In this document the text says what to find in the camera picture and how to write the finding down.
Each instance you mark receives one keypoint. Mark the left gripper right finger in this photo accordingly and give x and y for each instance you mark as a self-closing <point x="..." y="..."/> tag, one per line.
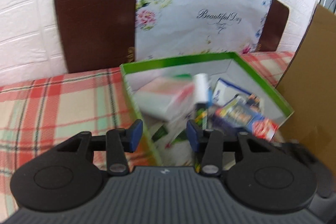
<point x="207" y="145"/>

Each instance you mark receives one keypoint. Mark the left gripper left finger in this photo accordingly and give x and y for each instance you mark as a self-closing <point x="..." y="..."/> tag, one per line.
<point x="118" y="142"/>

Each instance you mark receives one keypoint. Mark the blue red card box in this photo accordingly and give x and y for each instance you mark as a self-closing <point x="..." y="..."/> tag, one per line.
<point x="244" y="113"/>

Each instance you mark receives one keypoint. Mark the white patterned fabric pouch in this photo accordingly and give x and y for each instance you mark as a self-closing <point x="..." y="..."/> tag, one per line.
<point x="165" y="135"/>

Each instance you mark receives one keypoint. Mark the small green box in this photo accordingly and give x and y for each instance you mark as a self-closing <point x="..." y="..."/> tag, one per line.
<point x="185" y="78"/>

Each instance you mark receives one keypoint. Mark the green cardboard box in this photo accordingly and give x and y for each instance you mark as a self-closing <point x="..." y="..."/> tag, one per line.
<point x="228" y="66"/>

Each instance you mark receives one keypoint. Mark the white blue small box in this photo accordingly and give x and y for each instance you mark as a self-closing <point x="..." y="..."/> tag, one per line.
<point x="225" y="91"/>

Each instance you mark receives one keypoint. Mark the plaid bed sheet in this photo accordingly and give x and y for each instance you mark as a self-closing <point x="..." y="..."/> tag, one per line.
<point x="38" y="114"/>

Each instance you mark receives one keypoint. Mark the brown cardboard sheet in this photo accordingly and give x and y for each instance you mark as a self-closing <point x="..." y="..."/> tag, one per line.
<point x="308" y="85"/>

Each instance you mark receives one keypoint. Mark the dark brown headboard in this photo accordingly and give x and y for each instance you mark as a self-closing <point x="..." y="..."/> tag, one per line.
<point x="98" y="34"/>

